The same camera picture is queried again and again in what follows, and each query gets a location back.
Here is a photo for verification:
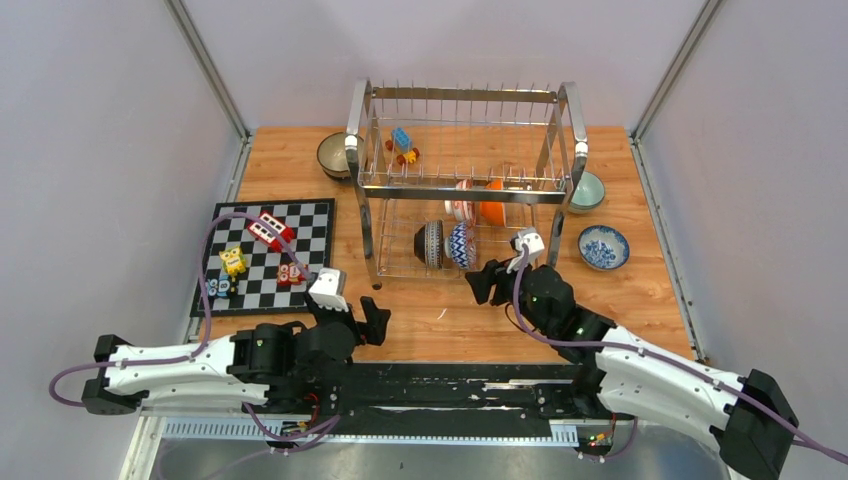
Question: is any red robot toy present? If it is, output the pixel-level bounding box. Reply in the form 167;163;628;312
276;262;306;286

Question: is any blue owl toy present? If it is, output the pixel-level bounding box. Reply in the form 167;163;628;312
204;276;237;299

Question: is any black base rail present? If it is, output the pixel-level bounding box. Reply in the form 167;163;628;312
260;362;634;455

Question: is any large ribbed celadon bowl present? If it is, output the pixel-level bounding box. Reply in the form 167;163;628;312
571;171;606;204

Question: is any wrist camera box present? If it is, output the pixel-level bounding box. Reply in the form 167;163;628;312
506;227;545;273
307;267;350;312

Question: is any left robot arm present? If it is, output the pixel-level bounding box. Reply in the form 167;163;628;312
81;293;391;415

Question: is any orange bowl white inside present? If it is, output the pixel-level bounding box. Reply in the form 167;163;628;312
479;179;506;227

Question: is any dark patterned bowl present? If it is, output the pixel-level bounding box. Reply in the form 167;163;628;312
413;220;444;269

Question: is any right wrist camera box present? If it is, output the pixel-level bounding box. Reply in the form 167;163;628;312
506;227;545;273

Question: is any black white chessboard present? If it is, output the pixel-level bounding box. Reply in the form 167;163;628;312
204;198;336;316

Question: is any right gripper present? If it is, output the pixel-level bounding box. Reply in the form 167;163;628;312
464;252;552;336

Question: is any steel two-tier dish rack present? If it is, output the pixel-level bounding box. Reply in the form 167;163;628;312
345;78;589;288

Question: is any brown speckled bowl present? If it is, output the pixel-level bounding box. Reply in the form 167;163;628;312
316;132;349;170

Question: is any orange geometric pattern bowl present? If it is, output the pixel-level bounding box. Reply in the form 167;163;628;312
444;221;477;270

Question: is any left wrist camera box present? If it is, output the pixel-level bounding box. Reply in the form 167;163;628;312
307;267;350;312

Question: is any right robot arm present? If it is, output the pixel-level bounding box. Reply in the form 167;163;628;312
465;259;799;479

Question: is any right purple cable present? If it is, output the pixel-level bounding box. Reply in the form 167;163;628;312
511;245;848;466

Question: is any purple cable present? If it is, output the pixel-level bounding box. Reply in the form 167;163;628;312
48;211;319;407
511;245;848;466

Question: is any orange floral white bowl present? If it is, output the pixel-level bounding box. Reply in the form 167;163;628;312
444;200;477;226

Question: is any small celadon green bowl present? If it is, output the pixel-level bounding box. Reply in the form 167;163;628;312
568;200;603;215

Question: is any red toy brick block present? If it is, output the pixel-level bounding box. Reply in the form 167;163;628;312
247;211;296;253

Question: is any blue floral bowl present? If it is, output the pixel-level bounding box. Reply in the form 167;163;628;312
577;225;630;272

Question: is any toy brick car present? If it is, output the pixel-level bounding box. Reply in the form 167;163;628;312
384;128;421;166

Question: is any yellow owl toy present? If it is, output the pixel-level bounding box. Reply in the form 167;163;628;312
218;246;248;277

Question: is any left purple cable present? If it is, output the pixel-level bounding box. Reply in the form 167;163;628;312
48;211;319;407

